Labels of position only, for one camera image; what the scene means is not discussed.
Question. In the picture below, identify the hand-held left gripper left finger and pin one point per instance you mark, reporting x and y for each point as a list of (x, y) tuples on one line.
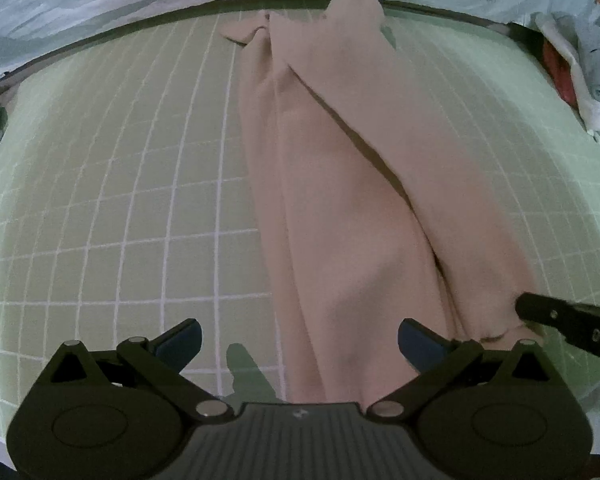
[(182, 341)]

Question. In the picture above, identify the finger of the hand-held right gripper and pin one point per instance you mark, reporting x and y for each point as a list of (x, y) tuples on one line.
[(540, 307)]

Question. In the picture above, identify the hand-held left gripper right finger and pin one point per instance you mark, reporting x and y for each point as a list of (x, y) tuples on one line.
[(420, 346)]

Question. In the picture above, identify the beige pants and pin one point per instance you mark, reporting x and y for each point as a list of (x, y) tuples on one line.
[(340, 210)]

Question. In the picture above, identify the pile of clothes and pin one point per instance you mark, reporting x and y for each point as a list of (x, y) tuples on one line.
[(587, 110)]

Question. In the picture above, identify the green grid mat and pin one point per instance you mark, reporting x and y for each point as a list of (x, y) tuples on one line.
[(130, 185)]

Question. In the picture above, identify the folded red garment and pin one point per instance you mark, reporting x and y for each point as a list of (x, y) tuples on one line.
[(560, 75)]

